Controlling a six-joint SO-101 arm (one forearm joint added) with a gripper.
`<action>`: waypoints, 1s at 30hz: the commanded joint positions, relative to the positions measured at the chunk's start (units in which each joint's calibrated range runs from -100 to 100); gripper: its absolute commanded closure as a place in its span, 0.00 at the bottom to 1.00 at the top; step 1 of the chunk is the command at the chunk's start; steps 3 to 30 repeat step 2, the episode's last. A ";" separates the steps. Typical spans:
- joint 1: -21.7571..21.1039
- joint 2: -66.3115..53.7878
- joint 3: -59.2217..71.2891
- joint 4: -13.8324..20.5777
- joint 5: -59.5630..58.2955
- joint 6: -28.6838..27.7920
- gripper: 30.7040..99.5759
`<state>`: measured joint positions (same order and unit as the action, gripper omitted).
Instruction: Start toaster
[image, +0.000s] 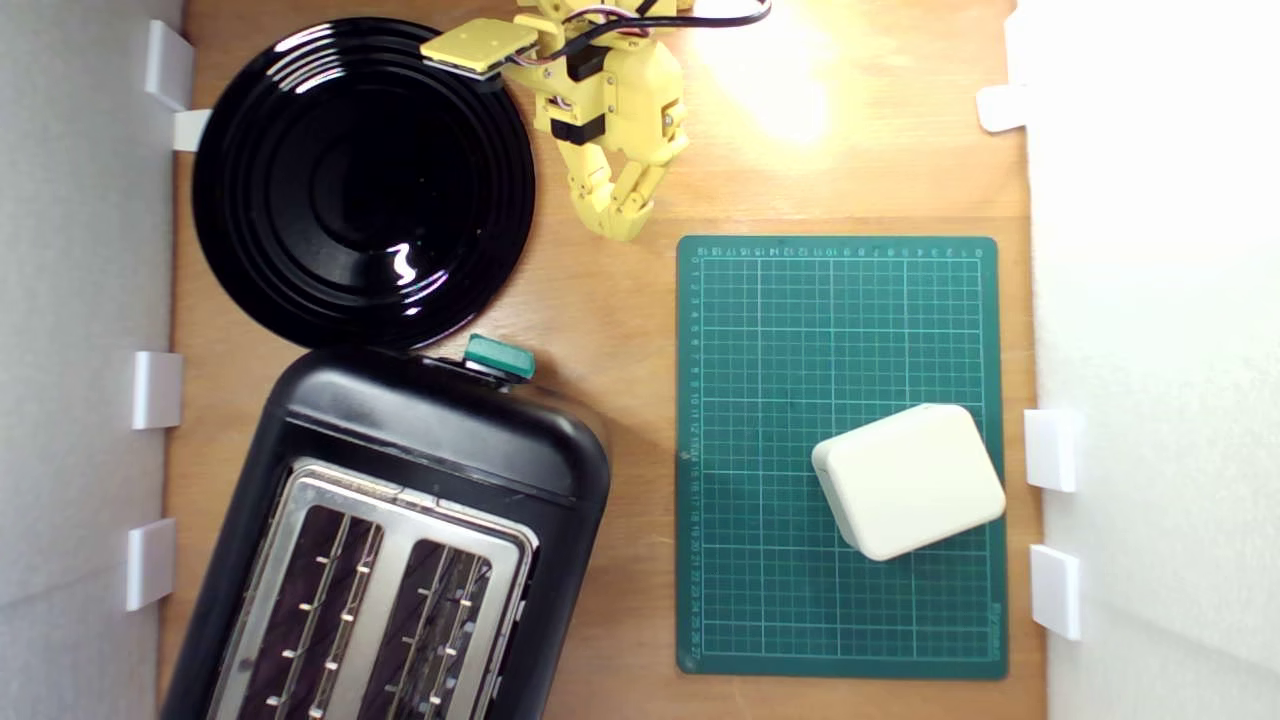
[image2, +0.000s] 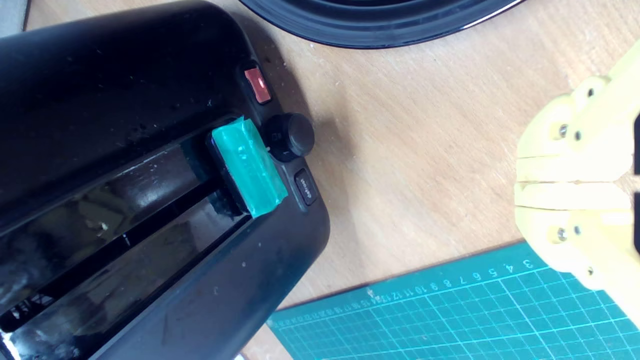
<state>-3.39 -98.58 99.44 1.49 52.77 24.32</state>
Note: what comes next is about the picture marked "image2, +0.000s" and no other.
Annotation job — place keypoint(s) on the red toaster button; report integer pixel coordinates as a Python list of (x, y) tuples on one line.
[(257, 85)]

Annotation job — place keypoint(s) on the black two-slot toaster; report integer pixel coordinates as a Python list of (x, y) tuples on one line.
[(125, 90)]

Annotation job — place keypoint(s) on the green toaster lever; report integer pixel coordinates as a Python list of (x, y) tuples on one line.
[(250, 167)]

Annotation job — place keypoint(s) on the black toaster knob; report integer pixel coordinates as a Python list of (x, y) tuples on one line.
[(291, 136)]

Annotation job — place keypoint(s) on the black plate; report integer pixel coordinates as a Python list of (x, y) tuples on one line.
[(380, 25)]

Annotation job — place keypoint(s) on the green cutting mat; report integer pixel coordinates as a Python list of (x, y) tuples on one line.
[(475, 320)]

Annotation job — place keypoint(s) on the black defrost button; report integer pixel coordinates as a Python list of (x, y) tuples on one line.
[(306, 187)]

